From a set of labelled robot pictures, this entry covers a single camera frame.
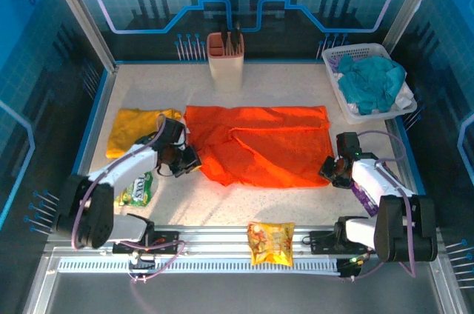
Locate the black kitchen utensil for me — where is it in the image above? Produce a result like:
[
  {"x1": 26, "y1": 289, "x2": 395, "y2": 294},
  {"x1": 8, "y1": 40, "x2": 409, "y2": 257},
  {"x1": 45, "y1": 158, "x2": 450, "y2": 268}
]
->
[
  {"x1": 220, "y1": 27, "x2": 231, "y2": 56},
  {"x1": 230, "y1": 21, "x2": 242, "y2": 57}
]

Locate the beige utensil holder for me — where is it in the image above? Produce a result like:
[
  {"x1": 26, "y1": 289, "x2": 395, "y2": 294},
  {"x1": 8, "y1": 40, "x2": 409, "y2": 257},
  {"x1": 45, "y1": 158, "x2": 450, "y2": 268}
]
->
[{"x1": 206, "y1": 31, "x2": 245, "y2": 93}]

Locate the yellow snack bag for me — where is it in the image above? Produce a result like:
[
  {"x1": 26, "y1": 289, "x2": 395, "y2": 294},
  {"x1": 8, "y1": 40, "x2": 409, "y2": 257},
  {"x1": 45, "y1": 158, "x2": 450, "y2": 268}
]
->
[{"x1": 247, "y1": 221, "x2": 296, "y2": 267}]

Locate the white t-shirt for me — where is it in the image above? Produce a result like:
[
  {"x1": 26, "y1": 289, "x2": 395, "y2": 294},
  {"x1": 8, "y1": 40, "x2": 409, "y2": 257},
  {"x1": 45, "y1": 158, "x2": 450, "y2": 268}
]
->
[{"x1": 346, "y1": 84, "x2": 415, "y2": 115}]

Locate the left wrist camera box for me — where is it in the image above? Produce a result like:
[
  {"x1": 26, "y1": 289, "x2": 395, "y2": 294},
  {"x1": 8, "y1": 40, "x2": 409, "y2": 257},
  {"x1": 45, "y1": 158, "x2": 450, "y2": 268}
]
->
[{"x1": 158, "y1": 117, "x2": 188, "y2": 149}]

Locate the teal t-shirt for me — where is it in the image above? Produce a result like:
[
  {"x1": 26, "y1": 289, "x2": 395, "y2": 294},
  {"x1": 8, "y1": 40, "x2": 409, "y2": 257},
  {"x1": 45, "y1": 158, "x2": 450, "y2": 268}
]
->
[{"x1": 337, "y1": 53, "x2": 407, "y2": 116}]

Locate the yellow t-shirt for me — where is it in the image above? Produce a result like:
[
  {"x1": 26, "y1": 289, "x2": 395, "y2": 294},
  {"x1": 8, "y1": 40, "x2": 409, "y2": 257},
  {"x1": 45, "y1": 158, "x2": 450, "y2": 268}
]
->
[{"x1": 106, "y1": 107, "x2": 183, "y2": 160}]

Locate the aluminium frame post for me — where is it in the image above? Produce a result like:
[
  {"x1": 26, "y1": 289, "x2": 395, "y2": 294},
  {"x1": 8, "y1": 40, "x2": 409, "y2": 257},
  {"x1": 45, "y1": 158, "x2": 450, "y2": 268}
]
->
[
  {"x1": 40, "y1": 0, "x2": 120, "y2": 73},
  {"x1": 381, "y1": 0, "x2": 445, "y2": 56}
]

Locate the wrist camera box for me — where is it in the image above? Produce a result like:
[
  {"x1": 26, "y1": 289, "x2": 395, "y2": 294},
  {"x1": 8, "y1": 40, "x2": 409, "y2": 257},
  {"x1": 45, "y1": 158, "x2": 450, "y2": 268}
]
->
[
  {"x1": 336, "y1": 132, "x2": 363, "y2": 159},
  {"x1": 158, "y1": 117, "x2": 188, "y2": 149}
]

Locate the orange t-shirt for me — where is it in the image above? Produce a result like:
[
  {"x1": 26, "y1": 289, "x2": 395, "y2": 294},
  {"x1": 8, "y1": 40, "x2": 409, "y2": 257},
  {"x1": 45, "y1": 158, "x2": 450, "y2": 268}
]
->
[{"x1": 183, "y1": 104, "x2": 334, "y2": 188}]

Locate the white plastic laundry basket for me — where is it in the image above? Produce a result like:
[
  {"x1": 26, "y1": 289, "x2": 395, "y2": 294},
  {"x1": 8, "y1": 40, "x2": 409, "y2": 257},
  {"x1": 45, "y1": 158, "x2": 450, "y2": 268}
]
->
[{"x1": 321, "y1": 42, "x2": 418, "y2": 125}]

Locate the white slotted cable duct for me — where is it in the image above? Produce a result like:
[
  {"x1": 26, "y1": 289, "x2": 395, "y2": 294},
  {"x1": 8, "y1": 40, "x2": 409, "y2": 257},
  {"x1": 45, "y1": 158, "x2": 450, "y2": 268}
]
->
[{"x1": 57, "y1": 258, "x2": 341, "y2": 275}]

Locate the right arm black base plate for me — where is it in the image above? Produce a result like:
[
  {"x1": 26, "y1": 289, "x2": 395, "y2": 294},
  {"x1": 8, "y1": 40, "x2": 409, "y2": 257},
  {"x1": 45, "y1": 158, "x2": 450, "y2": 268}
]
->
[{"x1": 309, "y1": 230, "x2": 378, "y2": 255}]

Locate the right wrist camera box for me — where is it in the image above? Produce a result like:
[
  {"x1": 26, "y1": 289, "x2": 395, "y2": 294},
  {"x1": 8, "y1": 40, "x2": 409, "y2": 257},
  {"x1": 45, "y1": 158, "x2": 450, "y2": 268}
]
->
[{"x1": 336, "y1": 132, "x2": 363, "y2": 159}]

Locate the green Fox's candy bag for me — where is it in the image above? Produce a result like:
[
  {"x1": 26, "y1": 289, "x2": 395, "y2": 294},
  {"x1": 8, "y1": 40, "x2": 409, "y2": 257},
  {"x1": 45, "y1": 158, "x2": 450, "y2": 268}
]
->
[{"x1": 114, "y1": 171, "x2": 155, "y2": 207}]

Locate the purple snack packet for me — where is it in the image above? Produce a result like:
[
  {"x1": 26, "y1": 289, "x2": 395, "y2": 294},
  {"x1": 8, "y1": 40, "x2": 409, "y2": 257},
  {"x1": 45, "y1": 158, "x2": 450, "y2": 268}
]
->
[{"x1": 351, "y1": 180, "x2": 381, "y2": 217}]

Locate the purple garment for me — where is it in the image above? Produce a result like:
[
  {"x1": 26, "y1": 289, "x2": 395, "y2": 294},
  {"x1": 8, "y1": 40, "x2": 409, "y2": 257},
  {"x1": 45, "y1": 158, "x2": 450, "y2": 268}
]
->
[{"x1": 328, "y1": 56, "x2": 342, "y2": 79}]

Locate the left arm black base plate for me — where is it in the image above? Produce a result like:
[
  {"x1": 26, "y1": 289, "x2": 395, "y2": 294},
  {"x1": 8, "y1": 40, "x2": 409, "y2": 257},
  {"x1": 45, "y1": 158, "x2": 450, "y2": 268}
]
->
[{"x1": 112, "y1": 227, "x2": 190, "y2": 255}]

